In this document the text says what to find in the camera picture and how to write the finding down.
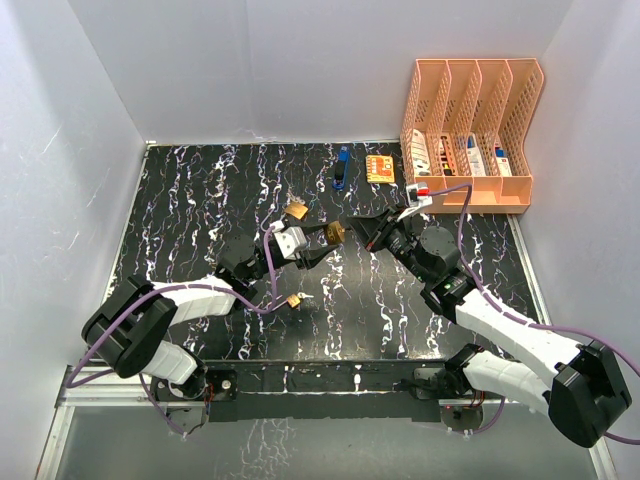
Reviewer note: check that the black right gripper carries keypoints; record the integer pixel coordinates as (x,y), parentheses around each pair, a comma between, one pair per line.
(376,229)

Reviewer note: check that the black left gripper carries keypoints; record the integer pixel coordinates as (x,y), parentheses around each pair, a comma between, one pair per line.
(311,256)

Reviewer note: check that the medium brass padlock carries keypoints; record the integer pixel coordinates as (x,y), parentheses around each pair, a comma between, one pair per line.
(334,233)

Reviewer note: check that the large brass padlock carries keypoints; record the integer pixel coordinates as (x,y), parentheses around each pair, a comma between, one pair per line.
(294,213)

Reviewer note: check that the silver key bunch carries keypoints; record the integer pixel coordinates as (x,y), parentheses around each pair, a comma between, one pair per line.
(292,198)

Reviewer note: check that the small brass padlock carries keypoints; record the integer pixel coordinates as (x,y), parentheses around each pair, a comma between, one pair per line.
(294,301)

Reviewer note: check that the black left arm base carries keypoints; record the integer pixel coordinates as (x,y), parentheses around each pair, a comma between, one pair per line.
(206,386)

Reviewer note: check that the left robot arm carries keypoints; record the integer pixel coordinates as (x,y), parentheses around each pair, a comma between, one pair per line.
(128,330)

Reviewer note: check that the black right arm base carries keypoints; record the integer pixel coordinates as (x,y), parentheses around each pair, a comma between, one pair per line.
(426,383)

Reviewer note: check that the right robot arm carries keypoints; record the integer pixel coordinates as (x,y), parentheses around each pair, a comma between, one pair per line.
(578,386)

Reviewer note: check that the yellow spiral notebook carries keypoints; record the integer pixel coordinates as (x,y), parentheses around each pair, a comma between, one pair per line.
(380,169)

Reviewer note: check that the red black item in organizer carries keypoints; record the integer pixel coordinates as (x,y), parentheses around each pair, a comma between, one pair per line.
(444,157)

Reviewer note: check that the white blue box in organizer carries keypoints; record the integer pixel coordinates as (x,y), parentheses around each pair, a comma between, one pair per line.
(473,161)

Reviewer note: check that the orange file organizer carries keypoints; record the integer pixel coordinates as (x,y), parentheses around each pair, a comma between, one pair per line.
(464,130)

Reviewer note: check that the blue red box in organizer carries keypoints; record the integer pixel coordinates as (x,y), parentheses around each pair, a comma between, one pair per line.
(502,161)

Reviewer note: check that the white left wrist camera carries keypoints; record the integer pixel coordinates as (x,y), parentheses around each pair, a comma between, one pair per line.
(289,239)

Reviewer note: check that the aluminium frame rail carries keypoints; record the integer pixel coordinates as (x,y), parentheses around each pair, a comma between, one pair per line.
(311,389)

